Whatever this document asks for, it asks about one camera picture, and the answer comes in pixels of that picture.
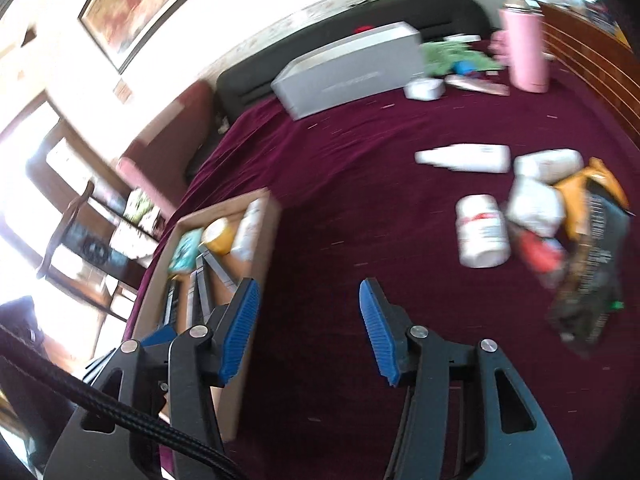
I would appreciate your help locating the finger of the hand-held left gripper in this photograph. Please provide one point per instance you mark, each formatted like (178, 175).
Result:
(157, 336)

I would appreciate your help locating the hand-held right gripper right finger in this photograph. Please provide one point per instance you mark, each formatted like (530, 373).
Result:
(377, 330)

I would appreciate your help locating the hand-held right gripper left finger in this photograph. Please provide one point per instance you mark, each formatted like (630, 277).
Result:
(240, 330)

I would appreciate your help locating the black marker purple cap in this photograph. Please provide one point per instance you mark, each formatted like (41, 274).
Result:
(172, 302)

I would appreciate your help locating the teal tissue pack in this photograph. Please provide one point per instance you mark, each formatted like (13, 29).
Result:
(186, 251)

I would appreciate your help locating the cardboard box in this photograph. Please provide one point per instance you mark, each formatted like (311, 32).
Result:
(261, 240)

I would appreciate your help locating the round yellow tin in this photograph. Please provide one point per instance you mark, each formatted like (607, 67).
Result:
(220, 235)

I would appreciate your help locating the white pill bottle red label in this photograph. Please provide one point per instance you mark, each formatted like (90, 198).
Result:
(481, 232)

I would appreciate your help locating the clear packet with red print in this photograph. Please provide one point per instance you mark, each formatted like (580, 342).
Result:
(540, 257)

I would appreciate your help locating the white power adapter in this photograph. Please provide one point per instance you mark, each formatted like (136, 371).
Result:
(532, 205)

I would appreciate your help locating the black packaging bag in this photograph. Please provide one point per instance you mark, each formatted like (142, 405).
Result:
(595, 280)

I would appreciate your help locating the orange packet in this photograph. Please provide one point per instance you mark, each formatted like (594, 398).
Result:
(575, 200)

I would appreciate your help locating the white bottle with grey label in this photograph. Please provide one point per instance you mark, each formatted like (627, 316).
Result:
(249, 230)

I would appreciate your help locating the green floral cloth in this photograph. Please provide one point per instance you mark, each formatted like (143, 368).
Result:
(142, 215)

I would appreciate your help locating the dark wooden chair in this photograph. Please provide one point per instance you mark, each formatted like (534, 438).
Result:
(75, 210)

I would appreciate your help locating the white spray bottle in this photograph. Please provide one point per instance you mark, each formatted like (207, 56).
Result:
(465, 158)

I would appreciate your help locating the pink brown armchair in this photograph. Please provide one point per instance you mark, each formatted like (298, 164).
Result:
(170, 135)

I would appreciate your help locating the white bottle with pink label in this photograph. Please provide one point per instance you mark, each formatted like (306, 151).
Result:
(550, 164)

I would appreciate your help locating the white charger plug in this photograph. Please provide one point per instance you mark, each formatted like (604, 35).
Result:
(424, 89)

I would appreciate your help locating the black sofa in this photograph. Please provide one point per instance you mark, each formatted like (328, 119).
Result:
(250, 80)

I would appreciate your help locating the grey rectangular box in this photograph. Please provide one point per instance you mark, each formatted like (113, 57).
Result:
(350, 70)

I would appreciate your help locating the clear plastic ruler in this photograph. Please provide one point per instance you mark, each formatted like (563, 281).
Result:
(480, 86)

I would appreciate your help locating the small blue object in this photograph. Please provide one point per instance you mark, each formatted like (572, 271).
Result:
(463, 67)

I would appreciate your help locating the pink cloth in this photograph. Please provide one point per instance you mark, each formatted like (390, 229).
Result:
(499, 47)

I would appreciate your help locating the pink thermos bottle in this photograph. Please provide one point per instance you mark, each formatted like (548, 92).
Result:
(525, 45)

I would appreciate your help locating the framed horse painting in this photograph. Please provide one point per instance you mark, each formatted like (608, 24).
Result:
(140, 0)

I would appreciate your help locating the wooden cabinet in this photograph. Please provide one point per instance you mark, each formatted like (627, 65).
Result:
(590, 60)

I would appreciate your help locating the small wall plaque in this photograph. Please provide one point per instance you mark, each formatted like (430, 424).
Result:
(122, 91)

